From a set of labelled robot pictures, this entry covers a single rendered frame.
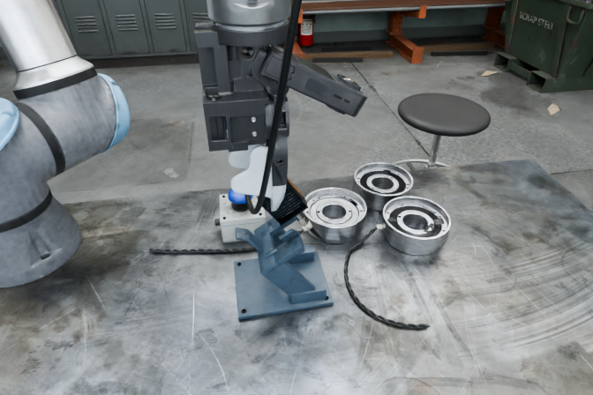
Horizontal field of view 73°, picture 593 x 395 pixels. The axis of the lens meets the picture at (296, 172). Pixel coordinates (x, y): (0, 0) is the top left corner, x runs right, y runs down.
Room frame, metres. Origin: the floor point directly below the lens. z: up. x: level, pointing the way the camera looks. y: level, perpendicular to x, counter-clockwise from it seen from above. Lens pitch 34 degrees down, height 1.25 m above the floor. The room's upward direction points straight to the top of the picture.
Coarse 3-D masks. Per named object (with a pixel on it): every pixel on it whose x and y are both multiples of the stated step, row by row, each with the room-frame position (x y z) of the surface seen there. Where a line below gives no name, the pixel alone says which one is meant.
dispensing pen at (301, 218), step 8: (288, 184) 0.38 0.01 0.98; (288, 192) 0.38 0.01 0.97; (296, 192) 0.39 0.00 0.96; (264, 200) 0.37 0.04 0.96; (288, 200) 0.38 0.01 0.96; (296, 200) 0.38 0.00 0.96; (304, 200) 0.39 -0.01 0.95; (264, 208) 0.37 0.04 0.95; (280, 208) 0.38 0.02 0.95; (288, 208) 0.38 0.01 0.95; (296, 208) 0.38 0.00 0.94; (304, 208) 0.38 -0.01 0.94; (272, 216) 0.38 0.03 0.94; (280, 216) 0.38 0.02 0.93; (288, 216) 0.38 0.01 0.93; (296, 216) 0.39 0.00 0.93; (304, 216) 0.40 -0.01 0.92; (280, 224) 0.38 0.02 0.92; (304, 224) 0.39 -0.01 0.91; (312, 232) 0.40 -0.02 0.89
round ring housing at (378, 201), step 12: (360, 168) 0.63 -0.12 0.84; (372, 168) 0.64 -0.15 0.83; (384, 168) 0.64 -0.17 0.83; (396, 168) 0.63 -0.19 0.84; (372, 180) 0.61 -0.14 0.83; (384, 180) 0.61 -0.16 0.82; (396, 180) 0.60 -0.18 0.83; (408, 180) 0.60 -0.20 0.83; (360, 192) 0.57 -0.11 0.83; (372, 192) 0.55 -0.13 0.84; (408, 192) 0.56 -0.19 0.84; (372, 204) 0.55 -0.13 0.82; (384, 204) 0.54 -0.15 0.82
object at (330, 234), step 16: (320, 192) 0.56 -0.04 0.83; (336, 192) 0.56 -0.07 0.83; (352, 192) 0.55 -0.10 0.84; (320, 208) 0.52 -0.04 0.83; (336, 208) 0.53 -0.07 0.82; (320, 224) 0.47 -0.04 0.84; (336, 224) 0.49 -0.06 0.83; (352, 224) 0.47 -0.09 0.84; (320, 240) 0.47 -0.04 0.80; (336, 240) 0.47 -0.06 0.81
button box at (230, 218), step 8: (224, 200) 0.52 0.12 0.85; (256, 200) 0.52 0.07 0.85; (224, 208) 0.50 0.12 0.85; (232, 208) 0.50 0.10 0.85; (240, 208) 0.50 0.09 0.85; (224, 216) 0.48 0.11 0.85; (232, 216) 0.48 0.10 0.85; (240, 216) 0.48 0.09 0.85; (248, 216) 0.48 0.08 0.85; (256, 216) 0.48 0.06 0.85; (264, 216) 0.48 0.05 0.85; (216, 224) 0.50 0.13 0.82; (224, 224) 0.47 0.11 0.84; (232, 224) 0.47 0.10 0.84; (240, 224) 0.48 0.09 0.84; (248, 224) 0.48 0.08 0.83; (256, 224) 0.48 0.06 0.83; (224, 232) 0.47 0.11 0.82; (232, 232) 0.47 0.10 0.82; (224, 240) 0.47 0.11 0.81; (232, 240) 0.47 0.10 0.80
